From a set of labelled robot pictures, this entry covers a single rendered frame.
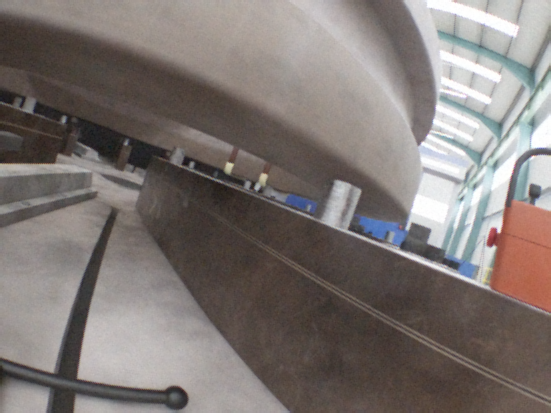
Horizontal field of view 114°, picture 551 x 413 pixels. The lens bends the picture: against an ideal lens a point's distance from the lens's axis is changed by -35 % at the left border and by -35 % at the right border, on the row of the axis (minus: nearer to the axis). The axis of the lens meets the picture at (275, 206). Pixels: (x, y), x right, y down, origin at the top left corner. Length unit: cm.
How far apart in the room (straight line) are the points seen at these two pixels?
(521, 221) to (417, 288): 18
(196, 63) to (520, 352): 66
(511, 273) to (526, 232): 6
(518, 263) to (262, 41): 57
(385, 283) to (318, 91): 42
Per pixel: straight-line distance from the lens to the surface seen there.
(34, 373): 49
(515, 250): 42
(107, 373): 55
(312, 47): 65
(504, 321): 41
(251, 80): 54
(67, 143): 377
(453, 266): 146
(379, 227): 571
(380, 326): 45
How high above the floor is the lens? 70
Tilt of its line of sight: 2 degrees down
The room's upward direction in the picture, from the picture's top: 20 degrees clockwise
